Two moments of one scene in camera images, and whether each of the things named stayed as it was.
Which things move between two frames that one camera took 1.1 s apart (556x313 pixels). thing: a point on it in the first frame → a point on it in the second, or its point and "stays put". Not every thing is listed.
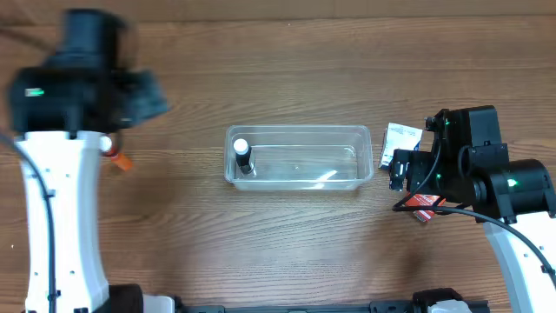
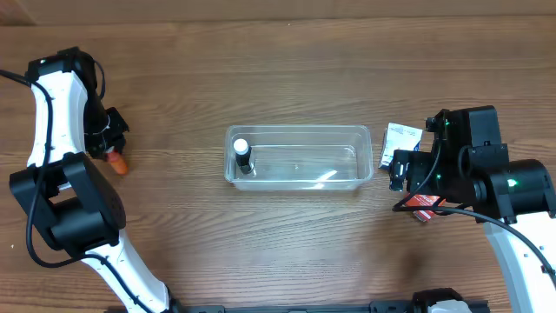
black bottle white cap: (242, 152) stays put
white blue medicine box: (399, 137) stays put
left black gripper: (145, 100) → (115, 130)
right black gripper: (400, 169) stays put
